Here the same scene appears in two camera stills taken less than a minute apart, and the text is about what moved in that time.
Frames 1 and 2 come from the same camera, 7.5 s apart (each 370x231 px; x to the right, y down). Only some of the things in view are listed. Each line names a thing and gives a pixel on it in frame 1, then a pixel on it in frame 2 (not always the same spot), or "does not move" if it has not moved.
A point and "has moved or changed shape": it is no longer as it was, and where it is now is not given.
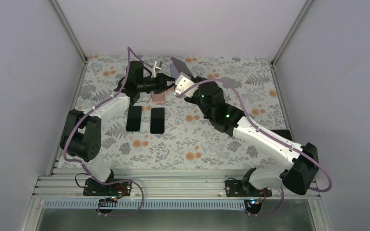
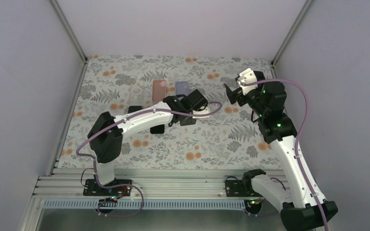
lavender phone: [175, 74] has moved or changed shape
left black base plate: [117, 188] does not move
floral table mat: [171, 112] does not move
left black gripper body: [157, 87] to [183, 122]
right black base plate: [234, 188] does not move
